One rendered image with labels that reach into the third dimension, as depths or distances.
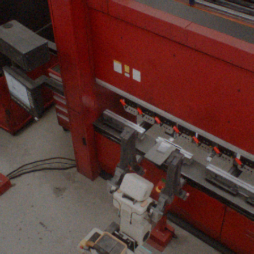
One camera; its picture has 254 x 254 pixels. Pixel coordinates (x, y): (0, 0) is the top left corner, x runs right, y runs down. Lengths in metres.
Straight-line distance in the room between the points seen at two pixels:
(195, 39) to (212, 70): 0.26
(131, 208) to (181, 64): 1.17
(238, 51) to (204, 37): 0.26
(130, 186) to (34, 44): 1.42
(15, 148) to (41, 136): 0.36
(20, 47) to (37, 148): 2.08
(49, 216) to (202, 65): 2.50
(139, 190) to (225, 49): 1.19
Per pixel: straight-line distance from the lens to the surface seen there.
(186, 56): 3.32
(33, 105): 3.99
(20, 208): 5.01
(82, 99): 4.17
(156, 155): 3.98
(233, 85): 3.22
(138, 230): 3.64
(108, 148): 4.56
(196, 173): 4.03
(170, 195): 3.33
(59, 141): 5.57
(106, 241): 3.57
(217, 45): 3.09
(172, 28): 3.25
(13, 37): 3.88
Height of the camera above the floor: 3.97
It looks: 45 degrees down
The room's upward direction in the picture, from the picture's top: 2 degrees counter-clockwise
